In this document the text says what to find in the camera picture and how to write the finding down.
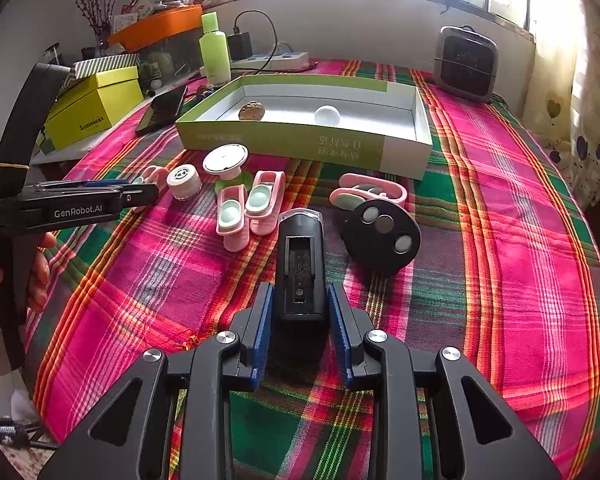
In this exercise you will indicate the white power strip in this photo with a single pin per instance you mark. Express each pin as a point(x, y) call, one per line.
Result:
point(280, 61)

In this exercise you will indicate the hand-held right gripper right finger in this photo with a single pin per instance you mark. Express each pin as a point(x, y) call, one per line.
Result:
point(341, 340)

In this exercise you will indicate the black smartphone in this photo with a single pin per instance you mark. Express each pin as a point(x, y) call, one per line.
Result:
point(160, 110)

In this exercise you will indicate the orange box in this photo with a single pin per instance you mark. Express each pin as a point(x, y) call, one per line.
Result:
point(160, 25)

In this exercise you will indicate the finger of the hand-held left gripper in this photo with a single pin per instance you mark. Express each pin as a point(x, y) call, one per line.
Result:
point(107, 181)
point(140, 196)

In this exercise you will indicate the green white cardboard box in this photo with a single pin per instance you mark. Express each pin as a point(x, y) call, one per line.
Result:
point(280, 145)

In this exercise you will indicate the green white striped box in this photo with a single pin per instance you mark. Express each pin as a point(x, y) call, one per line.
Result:
point(100, 64)

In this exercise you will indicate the grey space heater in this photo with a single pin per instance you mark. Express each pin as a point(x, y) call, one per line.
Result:
point(465, 65)

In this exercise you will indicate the pink green plaid tablecloth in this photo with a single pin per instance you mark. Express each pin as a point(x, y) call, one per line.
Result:
point(505, 260)

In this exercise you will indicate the person's left hand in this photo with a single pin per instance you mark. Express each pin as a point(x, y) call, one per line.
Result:
point(41, 270)

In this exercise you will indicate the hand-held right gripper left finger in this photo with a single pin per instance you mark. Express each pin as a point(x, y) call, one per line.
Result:
point(262, 340)

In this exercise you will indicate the pink clip with mint pad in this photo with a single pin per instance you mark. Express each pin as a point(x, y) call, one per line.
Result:
point(262, 210)
point(337, 196)
point(395, 187)
point(156, 174)
point(232, 220)

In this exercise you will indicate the dried branches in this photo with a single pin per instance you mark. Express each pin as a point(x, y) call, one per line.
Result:
point(92, 5)

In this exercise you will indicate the green plastic bottle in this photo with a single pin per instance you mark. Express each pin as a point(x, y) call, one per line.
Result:
point(215, 55)

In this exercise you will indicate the glass tank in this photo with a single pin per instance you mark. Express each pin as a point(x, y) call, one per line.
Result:
point(180, 57)

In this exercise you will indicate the white ball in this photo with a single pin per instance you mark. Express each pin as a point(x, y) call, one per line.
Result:
point(327, 116)

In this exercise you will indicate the white disc on green base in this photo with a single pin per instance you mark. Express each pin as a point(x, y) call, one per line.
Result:
point(225, 159)

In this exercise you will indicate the yellow rubber band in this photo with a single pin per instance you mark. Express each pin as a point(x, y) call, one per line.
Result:
point(10, 165)

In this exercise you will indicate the yellow-green cardboard box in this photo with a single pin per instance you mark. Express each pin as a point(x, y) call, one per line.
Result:
point(90, 110)

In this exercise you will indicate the brown walnut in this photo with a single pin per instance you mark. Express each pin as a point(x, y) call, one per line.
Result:
point(251, 111)

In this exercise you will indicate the black oval pad grey buttons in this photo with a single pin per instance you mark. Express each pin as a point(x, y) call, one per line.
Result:
point(380, 250)

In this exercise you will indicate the small white jar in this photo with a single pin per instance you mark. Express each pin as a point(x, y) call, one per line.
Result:
point(184, 182)

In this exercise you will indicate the cream curtain with hearts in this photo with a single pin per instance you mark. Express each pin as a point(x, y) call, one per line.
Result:
point(575, 110)

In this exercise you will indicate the black charger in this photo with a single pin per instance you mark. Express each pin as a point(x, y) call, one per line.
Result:
point(240, 45)

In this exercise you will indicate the black rectangular case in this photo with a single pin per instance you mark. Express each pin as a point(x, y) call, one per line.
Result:
point(300, 265)

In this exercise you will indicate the printed paper packet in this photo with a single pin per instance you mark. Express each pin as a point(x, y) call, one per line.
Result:
point(130, 15)

